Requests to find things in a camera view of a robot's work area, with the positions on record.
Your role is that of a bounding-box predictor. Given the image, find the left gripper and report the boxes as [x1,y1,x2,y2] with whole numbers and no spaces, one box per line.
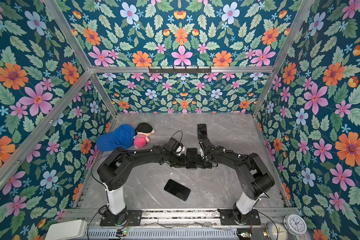
[169,152,193,169]

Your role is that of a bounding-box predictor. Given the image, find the black phone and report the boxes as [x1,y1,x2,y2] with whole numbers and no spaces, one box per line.
[164,179,191,202]
[197,124,208,141]
[186,148,198,169]

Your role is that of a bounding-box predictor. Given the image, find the black phone front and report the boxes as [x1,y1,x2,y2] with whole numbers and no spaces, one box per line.
[164,179,191,202]

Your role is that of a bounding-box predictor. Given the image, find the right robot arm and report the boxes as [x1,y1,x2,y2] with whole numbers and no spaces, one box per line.
[199,138,275,225]

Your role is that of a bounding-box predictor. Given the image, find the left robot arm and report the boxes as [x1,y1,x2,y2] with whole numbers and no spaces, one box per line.
[97,138,186,227]

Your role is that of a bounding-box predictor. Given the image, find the doll with black hair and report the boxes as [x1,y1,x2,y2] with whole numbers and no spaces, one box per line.
[134,123,155,148]

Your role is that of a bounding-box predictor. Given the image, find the brass alarm clock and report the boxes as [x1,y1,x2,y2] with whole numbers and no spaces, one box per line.
[264,223,288,240]

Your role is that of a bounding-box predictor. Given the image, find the white clock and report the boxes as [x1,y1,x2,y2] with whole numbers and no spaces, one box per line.
[284,214,308,236]

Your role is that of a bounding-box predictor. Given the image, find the white box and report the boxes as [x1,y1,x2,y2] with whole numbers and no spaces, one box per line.
[45,220,88,240]

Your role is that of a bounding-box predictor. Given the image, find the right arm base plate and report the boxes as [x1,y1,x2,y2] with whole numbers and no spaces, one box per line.
[218,209,261,226]

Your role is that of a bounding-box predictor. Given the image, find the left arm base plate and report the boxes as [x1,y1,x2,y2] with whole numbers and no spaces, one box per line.
[100,209,143,227]

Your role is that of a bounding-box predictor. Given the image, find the metal hook rail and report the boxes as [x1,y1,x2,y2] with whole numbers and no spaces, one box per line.
[148,67,212,74]

